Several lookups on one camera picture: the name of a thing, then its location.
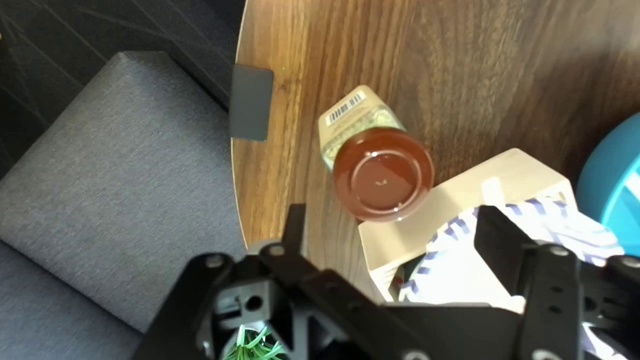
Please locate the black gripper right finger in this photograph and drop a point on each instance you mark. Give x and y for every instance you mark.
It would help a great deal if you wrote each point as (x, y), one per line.
(551, 300)

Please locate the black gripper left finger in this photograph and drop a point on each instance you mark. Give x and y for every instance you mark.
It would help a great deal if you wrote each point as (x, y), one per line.
(201, 306)

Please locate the blue patterned paper plate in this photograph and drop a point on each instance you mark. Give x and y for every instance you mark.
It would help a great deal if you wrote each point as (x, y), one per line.
(460, 276)

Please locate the blue plastic bowl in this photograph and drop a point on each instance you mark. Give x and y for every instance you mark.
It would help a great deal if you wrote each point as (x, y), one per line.
(613, 181)

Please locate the grey fabric sofa cushion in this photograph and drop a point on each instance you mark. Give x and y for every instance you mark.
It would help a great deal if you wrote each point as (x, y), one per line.
(121, 181)
(47, 312)

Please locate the grey square table tab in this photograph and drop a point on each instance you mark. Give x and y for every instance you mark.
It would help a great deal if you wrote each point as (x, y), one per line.
(251, 103)

